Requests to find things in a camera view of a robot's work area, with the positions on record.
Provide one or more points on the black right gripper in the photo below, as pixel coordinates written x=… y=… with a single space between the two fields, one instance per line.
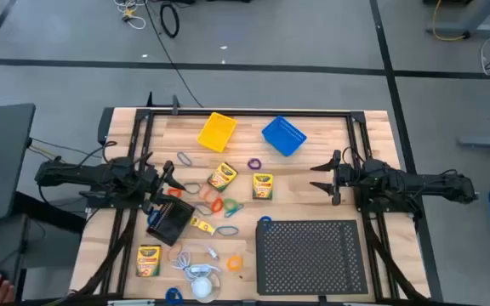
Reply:
x=345 y=176

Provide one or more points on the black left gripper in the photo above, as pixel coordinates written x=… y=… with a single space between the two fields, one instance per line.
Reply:
x=155 y=187

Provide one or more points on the grey rubber band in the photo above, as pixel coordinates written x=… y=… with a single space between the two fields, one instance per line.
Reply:
x=192 y=183

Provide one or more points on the pale orange rubber band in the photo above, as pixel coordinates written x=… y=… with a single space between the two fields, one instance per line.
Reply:
x=202 y=197

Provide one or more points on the red-orange coil wristband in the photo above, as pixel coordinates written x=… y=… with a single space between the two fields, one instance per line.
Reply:
x=212 y=207
x=177 y=194

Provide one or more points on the small yellow crayon pack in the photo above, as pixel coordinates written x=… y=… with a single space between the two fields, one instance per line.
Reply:
x=202 y=225

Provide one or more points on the yellow crayon box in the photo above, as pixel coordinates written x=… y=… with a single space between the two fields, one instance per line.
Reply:
x=148 y=260
x=222 y=177
x=263 y=186

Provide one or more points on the green coil wristband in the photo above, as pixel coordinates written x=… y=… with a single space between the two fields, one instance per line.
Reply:
x=225 y=203

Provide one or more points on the blue rubber band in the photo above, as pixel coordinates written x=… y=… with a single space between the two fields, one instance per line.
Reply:
x=218 y=230
x=241 y=207

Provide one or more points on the blue coil wristband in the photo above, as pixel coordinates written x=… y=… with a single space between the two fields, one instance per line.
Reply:
x=151 y=217
x=265 y=217
x=167 y=295

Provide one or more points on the yellow plastic basket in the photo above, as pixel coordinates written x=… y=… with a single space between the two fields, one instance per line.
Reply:
x=217 y=132

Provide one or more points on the purple coil wristband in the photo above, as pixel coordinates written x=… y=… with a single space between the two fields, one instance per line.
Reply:
x=248 y=163

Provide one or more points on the yellow-orange coil wristband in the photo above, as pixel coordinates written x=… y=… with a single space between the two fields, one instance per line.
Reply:
x=228 y=263

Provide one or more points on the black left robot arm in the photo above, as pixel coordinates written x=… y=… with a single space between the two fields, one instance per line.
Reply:
x=79 y=174

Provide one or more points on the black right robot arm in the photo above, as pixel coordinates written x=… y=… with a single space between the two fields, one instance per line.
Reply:
x=419 y=185

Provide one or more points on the grey metal desk foot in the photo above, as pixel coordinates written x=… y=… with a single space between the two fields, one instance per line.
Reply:
x=483 y=141

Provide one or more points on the grey metal desk base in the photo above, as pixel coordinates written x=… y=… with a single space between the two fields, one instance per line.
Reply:
x=483 y=30

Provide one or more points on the blue plastic basket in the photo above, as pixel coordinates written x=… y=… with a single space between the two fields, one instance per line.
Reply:
x=283 y=136

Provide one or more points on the white USB charger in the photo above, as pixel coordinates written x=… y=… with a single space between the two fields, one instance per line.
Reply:
x=200 y=268

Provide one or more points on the black perforated metal shelf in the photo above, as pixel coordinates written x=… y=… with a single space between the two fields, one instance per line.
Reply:
x=313 y=259

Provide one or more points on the black power box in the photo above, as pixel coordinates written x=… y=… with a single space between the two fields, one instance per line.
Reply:
x=105 y=125

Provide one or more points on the white round puck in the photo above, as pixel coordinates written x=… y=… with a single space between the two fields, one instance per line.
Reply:
x=202 y=288

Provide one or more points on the silver aluminium bar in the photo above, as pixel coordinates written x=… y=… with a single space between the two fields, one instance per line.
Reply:
x=130 y=303

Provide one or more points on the black aluminium rig frame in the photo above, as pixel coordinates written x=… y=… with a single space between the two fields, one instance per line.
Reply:
x=249 y=113

